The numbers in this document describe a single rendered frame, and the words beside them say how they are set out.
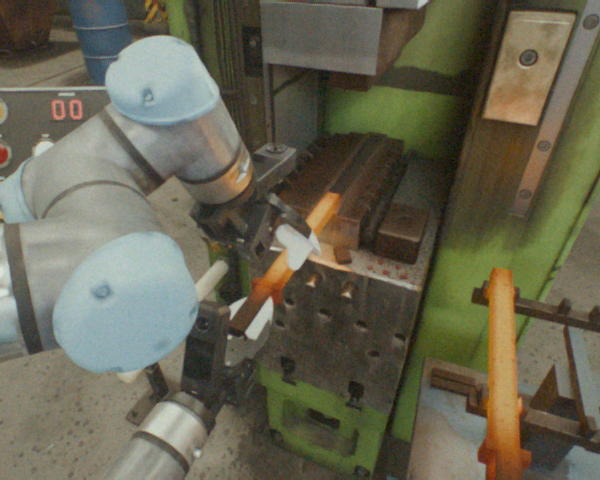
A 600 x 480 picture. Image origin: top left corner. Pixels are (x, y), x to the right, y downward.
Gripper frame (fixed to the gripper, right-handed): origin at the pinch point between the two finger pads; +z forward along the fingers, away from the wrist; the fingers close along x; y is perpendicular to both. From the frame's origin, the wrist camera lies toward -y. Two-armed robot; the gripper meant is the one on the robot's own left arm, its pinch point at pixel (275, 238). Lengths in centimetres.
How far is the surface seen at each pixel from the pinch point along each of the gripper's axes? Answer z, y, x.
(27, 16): 234, -304, -559
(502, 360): 6.8, 6.1, 34.7
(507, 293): 13.5, -6.0, 35.0
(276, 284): 3.9, 5.8, 1.5
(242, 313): 0.5, 12.1, -0.5
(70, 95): -3, -18, -52
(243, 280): 62, -7, -31
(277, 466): 99, 43, -10
